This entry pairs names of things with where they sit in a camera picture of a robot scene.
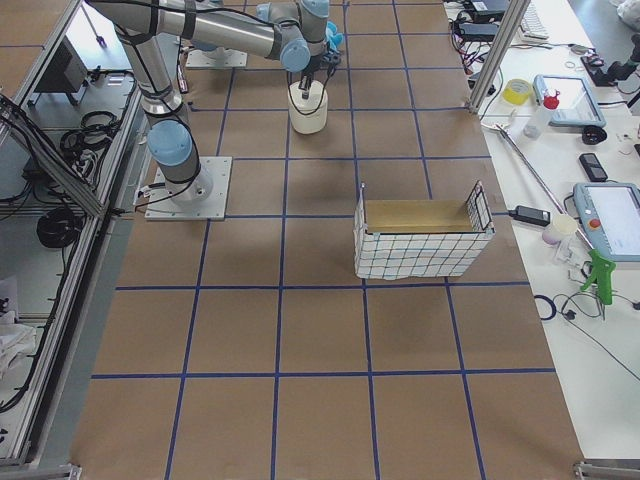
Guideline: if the checkered cardboard box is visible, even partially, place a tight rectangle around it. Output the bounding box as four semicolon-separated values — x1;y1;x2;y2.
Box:
353;182;495;281

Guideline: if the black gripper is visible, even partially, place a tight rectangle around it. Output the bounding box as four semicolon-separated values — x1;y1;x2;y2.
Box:
298;64;316;100

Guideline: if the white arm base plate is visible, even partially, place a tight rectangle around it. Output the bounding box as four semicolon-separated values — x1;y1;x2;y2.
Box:
144;156;232;221

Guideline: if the white trash can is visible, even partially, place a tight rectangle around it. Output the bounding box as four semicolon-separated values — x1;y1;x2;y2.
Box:
288;80;328;135

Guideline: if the yellow tape roll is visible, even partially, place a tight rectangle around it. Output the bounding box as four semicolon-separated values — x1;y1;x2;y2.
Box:
502;79;532;105

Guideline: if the green handled grabber tool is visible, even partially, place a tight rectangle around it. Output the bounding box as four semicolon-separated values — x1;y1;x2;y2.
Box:
488;124;616;305

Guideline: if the blue plush toy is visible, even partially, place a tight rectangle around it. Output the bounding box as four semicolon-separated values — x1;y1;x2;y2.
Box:
325;20;344;53

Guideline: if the blue teach pendant tablet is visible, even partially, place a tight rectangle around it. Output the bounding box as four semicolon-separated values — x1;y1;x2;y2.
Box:
533;74;606;127

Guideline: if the black power adapter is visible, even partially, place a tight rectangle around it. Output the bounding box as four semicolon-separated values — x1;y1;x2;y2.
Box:
508;205;551;227

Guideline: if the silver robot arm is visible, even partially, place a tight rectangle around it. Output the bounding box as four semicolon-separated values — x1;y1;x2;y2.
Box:
91;1;340;212

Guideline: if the aluminium frame post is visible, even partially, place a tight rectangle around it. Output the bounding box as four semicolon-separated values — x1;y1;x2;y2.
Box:
467;0;530;114

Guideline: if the red capped plastic bottle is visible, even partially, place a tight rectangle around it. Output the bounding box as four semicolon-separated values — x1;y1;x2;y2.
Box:
523;90;560;139

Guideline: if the paper cup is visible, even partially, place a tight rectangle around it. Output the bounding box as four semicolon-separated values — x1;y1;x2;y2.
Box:
542;214;578;245

